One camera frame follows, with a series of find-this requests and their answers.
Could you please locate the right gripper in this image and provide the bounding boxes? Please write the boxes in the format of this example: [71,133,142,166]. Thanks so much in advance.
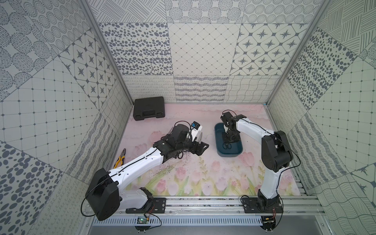
[222,129,241,144]

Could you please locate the black plastic tool case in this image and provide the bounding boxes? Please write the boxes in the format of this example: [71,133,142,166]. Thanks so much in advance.
[133,97,165,121]

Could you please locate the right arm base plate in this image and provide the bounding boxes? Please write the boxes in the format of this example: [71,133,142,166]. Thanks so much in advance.
[240,195,284,213]

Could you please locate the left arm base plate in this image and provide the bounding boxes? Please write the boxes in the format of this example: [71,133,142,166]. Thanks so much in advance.
[125,197,166,214]

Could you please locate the aluminium rail frame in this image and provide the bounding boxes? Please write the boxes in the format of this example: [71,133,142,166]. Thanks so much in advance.
[83,176,326,217]

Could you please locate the yellow black pliers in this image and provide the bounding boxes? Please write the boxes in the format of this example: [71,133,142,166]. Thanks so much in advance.
[114,148,126,168]

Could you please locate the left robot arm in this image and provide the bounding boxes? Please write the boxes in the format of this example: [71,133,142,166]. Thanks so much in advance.
[85,122,209,221]

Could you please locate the right small circuit board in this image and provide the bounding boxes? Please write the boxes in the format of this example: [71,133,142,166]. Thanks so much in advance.
[260,216,276,232]

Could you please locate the white slotted cable duct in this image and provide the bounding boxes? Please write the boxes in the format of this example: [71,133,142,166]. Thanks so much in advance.
[117,216,263,227]

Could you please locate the small black handled scissors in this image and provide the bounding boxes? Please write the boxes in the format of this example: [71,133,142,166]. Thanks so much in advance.
[222,142,232,149]

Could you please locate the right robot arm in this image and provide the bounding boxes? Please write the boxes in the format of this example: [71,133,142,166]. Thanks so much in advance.
[220,111,293,208]

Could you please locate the teal plastic storage box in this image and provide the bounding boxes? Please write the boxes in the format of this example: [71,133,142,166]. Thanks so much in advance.
[214,123,243,157]

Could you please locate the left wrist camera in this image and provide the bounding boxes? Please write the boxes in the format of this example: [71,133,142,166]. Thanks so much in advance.
[191,121,202,143]

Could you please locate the left green circuit board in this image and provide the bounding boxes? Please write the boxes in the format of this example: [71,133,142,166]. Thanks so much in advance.
[135,216,150,232]

